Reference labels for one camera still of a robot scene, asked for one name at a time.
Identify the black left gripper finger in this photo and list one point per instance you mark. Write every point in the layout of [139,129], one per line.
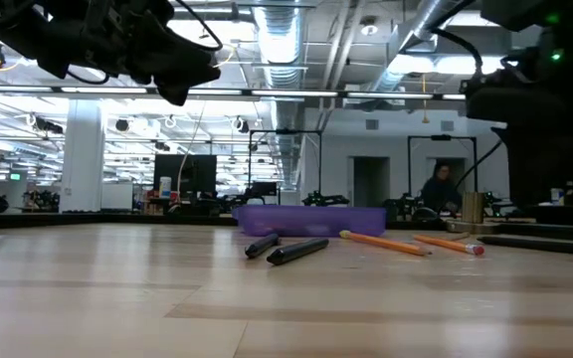
[172,54]
[173,93]

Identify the black pen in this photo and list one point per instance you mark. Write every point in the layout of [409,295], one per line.
[261,246]
[296,251]
[540,244]

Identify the orange pencil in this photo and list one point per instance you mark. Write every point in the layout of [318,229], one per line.
[450,244]
[386,243]

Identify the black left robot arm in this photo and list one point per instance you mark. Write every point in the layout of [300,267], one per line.
[8,25]

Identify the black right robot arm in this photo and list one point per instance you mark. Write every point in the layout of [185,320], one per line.
[540,12]

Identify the black background robot arm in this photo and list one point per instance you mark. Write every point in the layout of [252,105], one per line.
[324,200]

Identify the purple transparent pencil box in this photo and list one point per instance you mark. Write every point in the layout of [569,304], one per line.
[311,221]

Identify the black monitor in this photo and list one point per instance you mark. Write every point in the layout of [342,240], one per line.
[192,174]

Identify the white bottle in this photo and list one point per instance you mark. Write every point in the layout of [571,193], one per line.
[165,188]

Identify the white building pillar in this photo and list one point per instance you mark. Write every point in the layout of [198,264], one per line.
[82,159]

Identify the long ceiling light strip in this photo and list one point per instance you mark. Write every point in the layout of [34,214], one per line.
[291,93]

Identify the person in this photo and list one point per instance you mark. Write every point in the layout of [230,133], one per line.
[438,191]

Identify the green exit sign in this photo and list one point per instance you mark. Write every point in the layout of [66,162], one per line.
[15,176]

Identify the ceiling dome sensor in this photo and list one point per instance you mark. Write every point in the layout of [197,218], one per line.
[369,29]

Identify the silver ventilation duct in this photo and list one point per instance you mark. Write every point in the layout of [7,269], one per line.
[416,30]
[279,40]

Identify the black rig frame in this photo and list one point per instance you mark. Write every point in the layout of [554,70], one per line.
[440,137]
[286,131]

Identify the black aluminium table frame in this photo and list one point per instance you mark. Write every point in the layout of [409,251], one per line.
[92,220]

